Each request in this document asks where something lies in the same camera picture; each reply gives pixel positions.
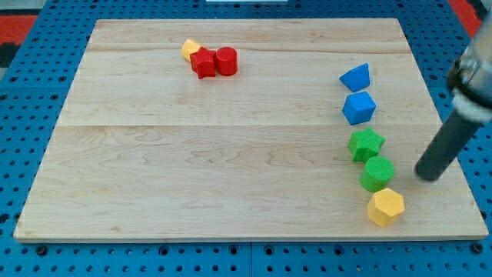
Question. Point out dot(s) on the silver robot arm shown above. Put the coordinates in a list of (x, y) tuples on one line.
[(469, 79)]

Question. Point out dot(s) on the yellow block behind red star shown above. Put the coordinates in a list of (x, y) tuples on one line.
[(189, 47)]

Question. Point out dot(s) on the blue cube block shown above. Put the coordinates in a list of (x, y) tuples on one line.
[(358, 108)]

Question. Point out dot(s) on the green star block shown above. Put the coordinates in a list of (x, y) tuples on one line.
[(365, 144)]

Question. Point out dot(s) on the wooden board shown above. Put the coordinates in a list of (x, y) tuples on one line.
[(145, 151)]

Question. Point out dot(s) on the red cylinder block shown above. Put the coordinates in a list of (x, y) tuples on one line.
[(226, 60)]

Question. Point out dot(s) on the blue trapezoid block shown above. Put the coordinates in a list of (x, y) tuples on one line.
[(357, 78)]

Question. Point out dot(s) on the green cylinder block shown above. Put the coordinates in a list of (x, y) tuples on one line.
[(377, 172)]

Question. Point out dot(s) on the yellow hexagon block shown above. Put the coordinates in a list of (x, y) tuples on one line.
[(385, 207)]

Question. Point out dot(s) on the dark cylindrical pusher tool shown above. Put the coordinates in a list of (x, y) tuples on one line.
[(452, 136)]

